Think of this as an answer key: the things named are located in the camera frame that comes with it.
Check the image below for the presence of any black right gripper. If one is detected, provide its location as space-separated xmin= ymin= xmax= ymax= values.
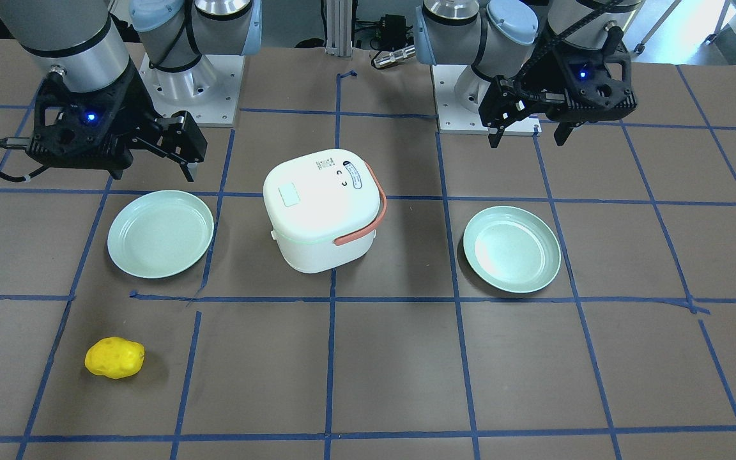
xmin=27 ymin=64 xmax=208 ymax=183

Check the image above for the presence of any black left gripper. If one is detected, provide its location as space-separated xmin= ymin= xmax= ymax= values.
xmin=478 ymin=40 xmax=638 ymax=148

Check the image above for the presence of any white rice cooker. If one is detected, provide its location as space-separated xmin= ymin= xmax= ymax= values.
xmin=263 ymin=149 xmax=388 ymax=273

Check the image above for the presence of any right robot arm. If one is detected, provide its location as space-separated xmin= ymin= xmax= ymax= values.
xmin=0 ymin=1 xmax=263 ymax=183

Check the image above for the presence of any green plate near potato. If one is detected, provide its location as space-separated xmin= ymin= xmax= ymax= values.
xmin=106 ymin=190 xmax=215 ymax=279

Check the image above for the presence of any green plate far side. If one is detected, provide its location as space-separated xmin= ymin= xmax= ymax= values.
xmin=462 ymin=206 xmax=562 ymax=293

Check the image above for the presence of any yellow toy potato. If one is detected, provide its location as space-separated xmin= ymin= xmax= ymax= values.
xmin=84 ymin=337 xmax=146 ymax=380

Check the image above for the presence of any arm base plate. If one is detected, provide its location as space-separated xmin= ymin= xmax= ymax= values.
xmin=139 ymin=55 xmax=245 ymax=128
xmin=431 ymin=64 xmax=542 ymax=136

